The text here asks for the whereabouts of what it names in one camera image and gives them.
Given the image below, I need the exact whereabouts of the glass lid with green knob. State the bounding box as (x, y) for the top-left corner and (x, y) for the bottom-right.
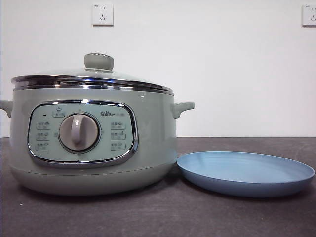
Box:
(11, 52), (174, 91)

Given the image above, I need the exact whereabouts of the pale green electric steamer pot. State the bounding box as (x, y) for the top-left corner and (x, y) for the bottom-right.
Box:
(0, 85), (196, 197)

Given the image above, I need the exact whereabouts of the blue round plate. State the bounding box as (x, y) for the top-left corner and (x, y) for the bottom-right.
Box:
(176, 150), (316, 198)

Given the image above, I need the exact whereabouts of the white wall socket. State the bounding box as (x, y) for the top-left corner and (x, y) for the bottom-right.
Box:
(301, 4), (316, 27)
(92, 3), (115, 27)

